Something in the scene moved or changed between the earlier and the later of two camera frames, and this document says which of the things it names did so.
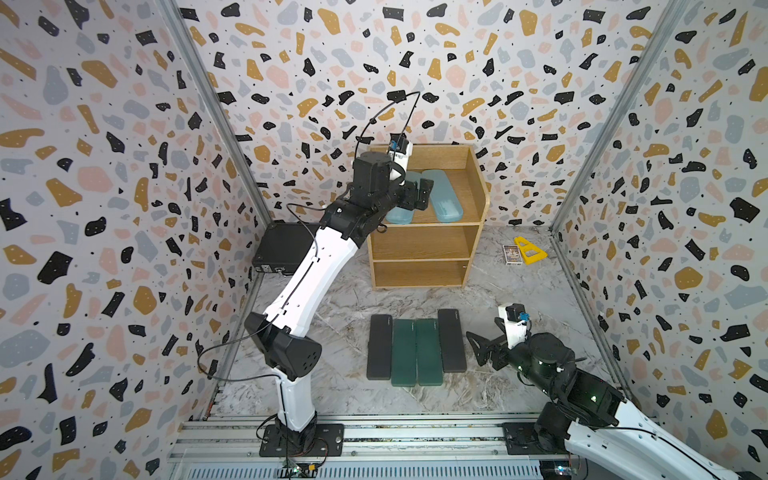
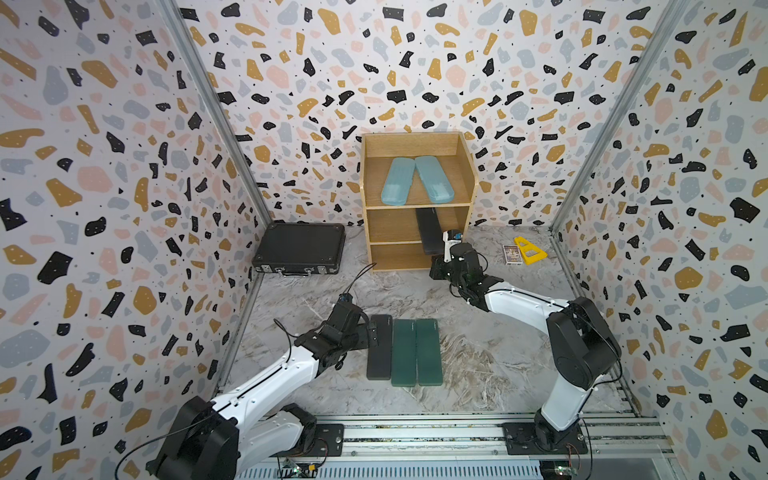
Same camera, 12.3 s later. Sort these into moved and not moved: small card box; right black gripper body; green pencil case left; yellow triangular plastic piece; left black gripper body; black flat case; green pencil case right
Moved: left black gripper body; right black gripper body
Not moved: small card box; green pencil case right; yellow triangular plastic piece; green pencil case left; black flat case
